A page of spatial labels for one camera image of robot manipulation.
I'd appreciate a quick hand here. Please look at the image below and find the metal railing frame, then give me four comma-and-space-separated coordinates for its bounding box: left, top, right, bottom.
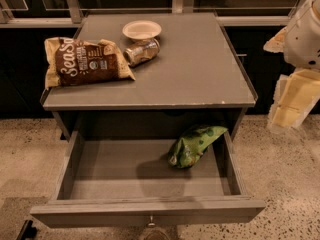
0, 0, 306, 28

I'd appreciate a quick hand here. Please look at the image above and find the silver soda can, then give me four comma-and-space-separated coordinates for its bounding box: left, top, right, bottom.
123, 38, 160, 67

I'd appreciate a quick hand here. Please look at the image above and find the green rice chip bag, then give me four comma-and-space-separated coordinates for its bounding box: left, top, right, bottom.
168, 125, 228, 169

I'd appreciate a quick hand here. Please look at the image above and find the open grey top drawer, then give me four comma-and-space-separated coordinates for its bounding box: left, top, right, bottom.
31, 131, 265, 228

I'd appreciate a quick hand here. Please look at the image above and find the white paper bowl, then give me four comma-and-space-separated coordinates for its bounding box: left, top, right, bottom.
122, 20, 162, 40

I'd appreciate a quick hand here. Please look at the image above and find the black object on floor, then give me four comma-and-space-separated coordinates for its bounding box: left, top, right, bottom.
16, 220, 37, 240

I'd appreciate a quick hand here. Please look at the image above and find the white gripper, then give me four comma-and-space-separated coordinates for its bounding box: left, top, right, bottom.
263, 5, 320, 133

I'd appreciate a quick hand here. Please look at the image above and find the brown seaweed snack bag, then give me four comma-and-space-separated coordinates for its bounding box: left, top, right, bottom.
44, 37, 135, 89

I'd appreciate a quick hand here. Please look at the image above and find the metal drawer knob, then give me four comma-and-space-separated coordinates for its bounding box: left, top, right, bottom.
147, 215, 156, 228

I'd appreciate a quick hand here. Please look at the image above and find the grey cabinet with counter top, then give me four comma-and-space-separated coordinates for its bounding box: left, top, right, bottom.
43, 13, 257, 139

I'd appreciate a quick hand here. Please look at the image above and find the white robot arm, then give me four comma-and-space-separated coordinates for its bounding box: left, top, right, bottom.
263, 0, 320, 131

